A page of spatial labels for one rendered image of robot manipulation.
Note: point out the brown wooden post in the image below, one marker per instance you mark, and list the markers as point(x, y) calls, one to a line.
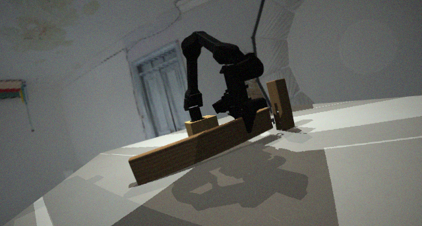
point(281, 106)

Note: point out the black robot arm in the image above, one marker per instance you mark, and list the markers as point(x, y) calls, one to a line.
point(242, 68)

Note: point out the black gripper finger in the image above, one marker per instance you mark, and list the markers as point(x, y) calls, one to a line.
point(235, 114)
point(248, 119)

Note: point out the brown wooden rail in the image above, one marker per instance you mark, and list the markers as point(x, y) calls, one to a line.
point(170, 158)

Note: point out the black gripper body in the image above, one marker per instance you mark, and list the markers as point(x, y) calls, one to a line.
point(243, 102)

